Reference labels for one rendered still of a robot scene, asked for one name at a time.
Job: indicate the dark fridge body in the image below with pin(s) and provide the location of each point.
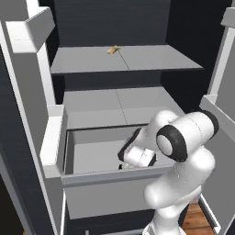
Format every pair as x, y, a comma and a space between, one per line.
110, 21

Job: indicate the grey fridge shelf with food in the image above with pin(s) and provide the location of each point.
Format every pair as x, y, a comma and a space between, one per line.
91, 59

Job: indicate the fridge door with grey bins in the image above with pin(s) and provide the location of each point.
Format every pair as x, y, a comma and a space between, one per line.
225, 91

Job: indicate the grey fridge shelf above drawer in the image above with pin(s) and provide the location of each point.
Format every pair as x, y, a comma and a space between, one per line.
91, 104

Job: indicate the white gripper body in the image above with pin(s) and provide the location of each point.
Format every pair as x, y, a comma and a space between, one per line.
139, 156

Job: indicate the tan food piece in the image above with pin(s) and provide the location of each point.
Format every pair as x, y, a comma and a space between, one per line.
113, 49

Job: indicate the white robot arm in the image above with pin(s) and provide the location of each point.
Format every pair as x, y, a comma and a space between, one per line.
183, 171

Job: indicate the fridge door with white bins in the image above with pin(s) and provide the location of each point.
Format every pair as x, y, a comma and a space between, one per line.
27, 91

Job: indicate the open grey fridge drawer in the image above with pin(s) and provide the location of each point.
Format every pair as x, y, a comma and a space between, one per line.
104, 195

